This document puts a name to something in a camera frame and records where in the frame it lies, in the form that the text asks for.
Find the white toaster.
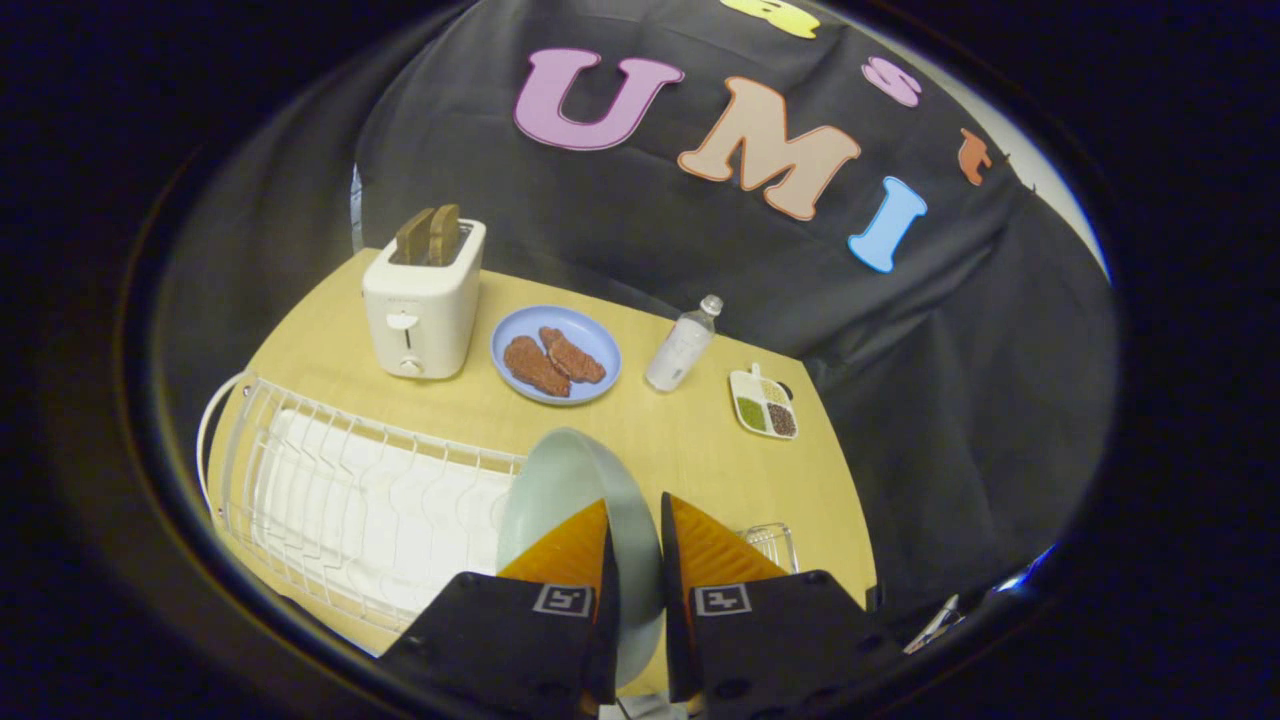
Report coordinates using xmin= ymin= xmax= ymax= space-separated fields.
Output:
xmin=362 ymin=218 xmax=487 ymax=381

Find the brown toast slice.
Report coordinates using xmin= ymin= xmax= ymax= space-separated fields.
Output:
xmin=395 ymin=207 xmax=437 ymax=266
xmin=429 ymin=204 xmax=462 ymax=267

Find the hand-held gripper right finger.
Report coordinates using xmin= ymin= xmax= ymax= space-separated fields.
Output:
xmin=660 ymin=491 xmax=907 ymax=720

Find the blue plate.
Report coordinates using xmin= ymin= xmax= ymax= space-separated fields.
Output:
xmin=490 ymin=305 xmax=622 ymax=406

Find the white wire dish rack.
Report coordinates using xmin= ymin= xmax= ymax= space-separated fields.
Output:
xmin=196 ymin=371 xmax=528 ymax=635

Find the black backdrop cloth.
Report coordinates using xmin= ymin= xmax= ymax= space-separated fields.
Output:
xmin=160 ymin=0 xmax=1118 ymax=641

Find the brown meat piece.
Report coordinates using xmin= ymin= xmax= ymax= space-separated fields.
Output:
xmin=539 ymin=326 xmax=607 ymax=385
xmin=503 ymin=336 xmax=572 ymax=398

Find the pale green plate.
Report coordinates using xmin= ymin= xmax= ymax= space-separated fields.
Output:
xmin=496 ymin=428 xmax=667 ymax=689

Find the clear wire basket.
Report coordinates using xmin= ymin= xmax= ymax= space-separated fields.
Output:
xmin=738 ymin=522 xmax=801 ymax=575

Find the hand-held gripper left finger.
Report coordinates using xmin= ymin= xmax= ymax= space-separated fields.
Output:
xmin=378 ymin=497 xmax=621 ymax=719

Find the divided dish of grains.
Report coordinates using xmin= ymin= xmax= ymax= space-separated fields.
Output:
xmin=729 ymin=363 xmax=799 ymax=441

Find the small white plastic bottle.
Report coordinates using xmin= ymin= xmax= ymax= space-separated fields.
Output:
xmin=645 ymin=294 xmax=724 ymax=393

